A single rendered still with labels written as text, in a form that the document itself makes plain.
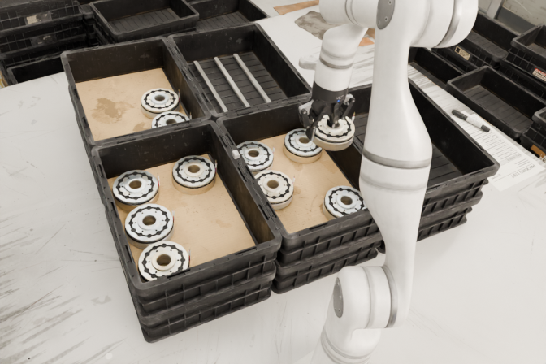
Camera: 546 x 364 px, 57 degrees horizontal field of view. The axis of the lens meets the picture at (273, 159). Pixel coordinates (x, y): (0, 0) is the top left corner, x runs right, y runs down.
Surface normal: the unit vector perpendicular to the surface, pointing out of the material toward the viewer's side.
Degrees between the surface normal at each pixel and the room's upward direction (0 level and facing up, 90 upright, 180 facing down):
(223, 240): 0
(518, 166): 0
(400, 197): 68
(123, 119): 0
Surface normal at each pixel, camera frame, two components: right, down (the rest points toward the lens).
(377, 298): 0.13, -0.21
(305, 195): 0.10, -0.70
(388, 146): -0.51, 0.22
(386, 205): -0.40, 0.45
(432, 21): 0.15, 0.55
